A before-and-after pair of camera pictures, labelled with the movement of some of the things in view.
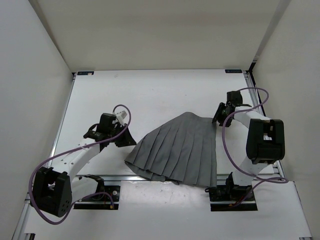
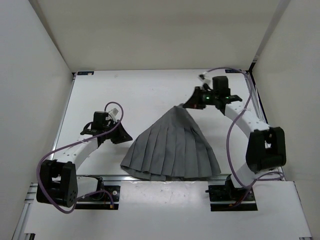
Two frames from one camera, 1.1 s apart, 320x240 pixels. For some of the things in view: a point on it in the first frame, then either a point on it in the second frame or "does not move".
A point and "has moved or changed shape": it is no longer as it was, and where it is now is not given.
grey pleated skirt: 183,150 has moved or changed shape
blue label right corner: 234,71 does not move
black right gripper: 218,115 → 194,101
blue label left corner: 87,73 does not move
